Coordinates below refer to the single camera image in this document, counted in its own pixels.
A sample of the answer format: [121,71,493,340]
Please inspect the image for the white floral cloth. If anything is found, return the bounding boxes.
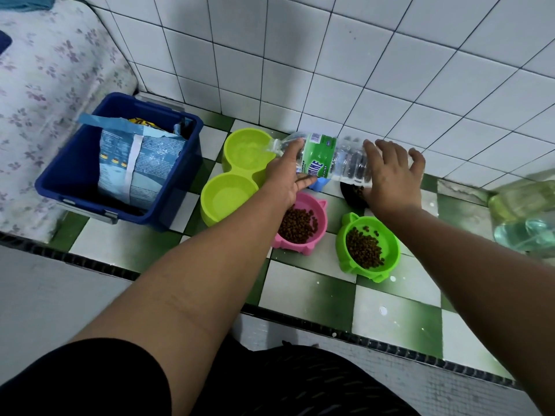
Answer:
[0,0,139,244]

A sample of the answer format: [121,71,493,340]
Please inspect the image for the pink cat-ear bowl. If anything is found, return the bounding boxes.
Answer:
[272,192,330,257]

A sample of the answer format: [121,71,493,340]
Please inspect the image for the black cat bowl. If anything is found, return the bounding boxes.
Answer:
[339,181,370,210]

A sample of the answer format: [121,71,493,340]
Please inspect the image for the black shirt sleeve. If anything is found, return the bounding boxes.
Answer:
[0,337,172,416]

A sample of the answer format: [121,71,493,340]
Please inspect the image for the clear plastic water bottle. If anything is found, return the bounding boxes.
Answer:
[268,132,415,188]

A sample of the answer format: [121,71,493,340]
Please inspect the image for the person's left hand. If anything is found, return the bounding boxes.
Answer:
[263,138,319,211]

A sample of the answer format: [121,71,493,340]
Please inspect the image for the blue lidded storage box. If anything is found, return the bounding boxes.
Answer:
[34,92,205,232]

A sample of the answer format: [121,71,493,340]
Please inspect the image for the yellow-green liquid bottle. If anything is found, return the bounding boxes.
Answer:
[487,179,555,224]

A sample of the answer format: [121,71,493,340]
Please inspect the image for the black shorts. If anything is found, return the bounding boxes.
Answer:
[190,336,421,416]

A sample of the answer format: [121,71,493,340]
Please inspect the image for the teal folded towel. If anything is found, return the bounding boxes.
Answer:
[0,0,56,13]

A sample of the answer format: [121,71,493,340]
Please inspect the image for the person's right hand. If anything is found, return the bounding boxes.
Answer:
[362,139,427,220]

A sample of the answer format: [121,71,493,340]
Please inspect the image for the blue pet food bag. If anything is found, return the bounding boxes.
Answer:
[77,113,188,211]

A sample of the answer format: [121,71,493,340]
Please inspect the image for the yellow-green double pet bowl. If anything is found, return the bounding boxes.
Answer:
[200,127,279,228]

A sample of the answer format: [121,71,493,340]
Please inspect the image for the person's left forearm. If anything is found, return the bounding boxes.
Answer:
[71,188,287,416]

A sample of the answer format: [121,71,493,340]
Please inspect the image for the yellow blue cat food bag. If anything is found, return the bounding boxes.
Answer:
[128,117,164,131]

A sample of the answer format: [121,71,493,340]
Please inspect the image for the green cat bowl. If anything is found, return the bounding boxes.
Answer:
[335,211,401,284]

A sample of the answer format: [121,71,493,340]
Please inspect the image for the person's right forearm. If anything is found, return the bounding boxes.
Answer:
[381,199,555,413]

